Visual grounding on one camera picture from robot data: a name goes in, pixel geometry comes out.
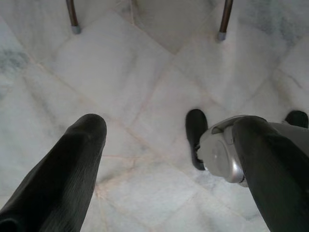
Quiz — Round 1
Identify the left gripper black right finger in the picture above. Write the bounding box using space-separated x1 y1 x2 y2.
233 116 309 232

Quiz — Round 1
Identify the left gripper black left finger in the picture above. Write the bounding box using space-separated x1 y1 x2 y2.
0 114 107 232

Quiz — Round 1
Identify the black right robot foot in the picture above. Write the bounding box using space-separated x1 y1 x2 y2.
284 110 309 129

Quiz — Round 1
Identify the black robot foot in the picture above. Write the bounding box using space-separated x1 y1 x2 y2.
284 110 309 129
185 109 209 171

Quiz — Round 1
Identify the black left robot foot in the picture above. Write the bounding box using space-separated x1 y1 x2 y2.
185 109 209 171

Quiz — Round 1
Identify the dark metal table leg frame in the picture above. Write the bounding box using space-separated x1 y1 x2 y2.
65 0 234 42

